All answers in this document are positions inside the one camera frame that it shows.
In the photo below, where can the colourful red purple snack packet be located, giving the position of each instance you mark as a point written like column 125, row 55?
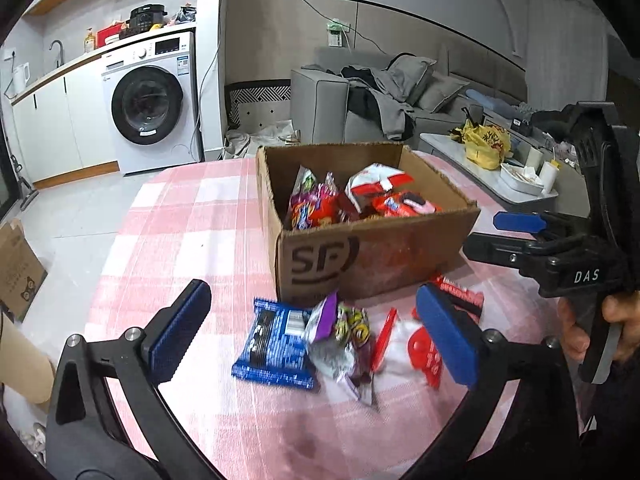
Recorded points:
column 315, row 205

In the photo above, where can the red pink snack packet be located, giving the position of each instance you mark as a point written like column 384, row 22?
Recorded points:
column 405, row 205

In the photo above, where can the black white patterned panel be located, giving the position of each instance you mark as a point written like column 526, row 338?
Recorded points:
column 255, row 105

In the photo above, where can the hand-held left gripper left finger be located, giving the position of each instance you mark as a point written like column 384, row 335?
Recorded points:
column 180, row 327

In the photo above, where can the yellow plastic bag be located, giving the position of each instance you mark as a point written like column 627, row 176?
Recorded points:
column 485, row 147

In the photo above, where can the metal faucet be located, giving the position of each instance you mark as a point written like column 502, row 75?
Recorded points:
column 59, row 50

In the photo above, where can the white coffee table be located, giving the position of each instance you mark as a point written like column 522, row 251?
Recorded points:
column 445, row 152

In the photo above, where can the grey blanket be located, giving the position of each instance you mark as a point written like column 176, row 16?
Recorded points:
column 405, row 85

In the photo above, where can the white cloth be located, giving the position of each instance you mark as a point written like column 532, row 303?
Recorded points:
column 260, row 140

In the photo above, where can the large red white snack packet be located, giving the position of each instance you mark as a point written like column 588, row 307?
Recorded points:
column 375, row 182

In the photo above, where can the white kitchen base cabinets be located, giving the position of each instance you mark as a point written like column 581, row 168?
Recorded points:
column 50, row 130

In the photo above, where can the brown cardboard box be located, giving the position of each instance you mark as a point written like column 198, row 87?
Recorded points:
column 380, row 255

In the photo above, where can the blue bolster pillow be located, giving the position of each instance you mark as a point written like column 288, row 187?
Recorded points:
column 490, row 102

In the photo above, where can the red box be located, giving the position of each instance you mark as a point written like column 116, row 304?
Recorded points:
column 110, row 36

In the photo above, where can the white washing machine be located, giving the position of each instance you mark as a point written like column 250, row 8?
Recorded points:
column 150, row 105

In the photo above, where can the beige cylinder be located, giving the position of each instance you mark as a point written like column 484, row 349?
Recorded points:
column 27, row 365

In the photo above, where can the black jacket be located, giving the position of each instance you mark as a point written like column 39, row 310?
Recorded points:
column 362, row 95

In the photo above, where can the person's right hand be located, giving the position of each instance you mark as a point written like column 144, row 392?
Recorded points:
column 572, row 330

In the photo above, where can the green wall socket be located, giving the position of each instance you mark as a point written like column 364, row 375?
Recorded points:
column 336, row 34

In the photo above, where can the white cup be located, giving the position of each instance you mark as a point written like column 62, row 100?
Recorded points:
column 533, row 157

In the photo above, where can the white electric kettle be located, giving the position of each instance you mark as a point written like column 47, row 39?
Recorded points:
column 20, row 79

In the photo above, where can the black clothing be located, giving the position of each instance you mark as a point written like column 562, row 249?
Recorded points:
column 550, row 121

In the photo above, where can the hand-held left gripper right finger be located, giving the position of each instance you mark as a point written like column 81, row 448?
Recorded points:
column 445, row 330

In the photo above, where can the blue snack packet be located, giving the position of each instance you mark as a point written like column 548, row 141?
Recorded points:
column 270, row 350

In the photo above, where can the grey sofa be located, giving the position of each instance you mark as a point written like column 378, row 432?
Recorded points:
column 317, row 105

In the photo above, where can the small red white snack packet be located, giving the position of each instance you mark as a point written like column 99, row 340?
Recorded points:
column 405, row 355

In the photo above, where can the black pressure cooker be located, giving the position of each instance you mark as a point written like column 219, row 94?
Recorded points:
column 144, row 19

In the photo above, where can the grey cushion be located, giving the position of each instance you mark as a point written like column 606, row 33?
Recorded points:
column 442, row 91

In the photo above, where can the white slipper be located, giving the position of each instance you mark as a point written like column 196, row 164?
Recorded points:
column 35, row 440

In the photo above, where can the white rectangular dish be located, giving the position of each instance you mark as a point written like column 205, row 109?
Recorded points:
column 520, row 184

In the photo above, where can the printed cardboard box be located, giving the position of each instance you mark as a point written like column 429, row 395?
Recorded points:
column 17, row 270

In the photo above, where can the pink checkered tablecloth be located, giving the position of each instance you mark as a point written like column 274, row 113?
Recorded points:
column 175, row 240

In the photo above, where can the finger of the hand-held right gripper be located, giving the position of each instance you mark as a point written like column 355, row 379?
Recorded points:
column 515, row 221
column 500, row 250

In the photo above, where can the white bottle with yellow cap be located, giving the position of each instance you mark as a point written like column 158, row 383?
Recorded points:
column 548, row 177

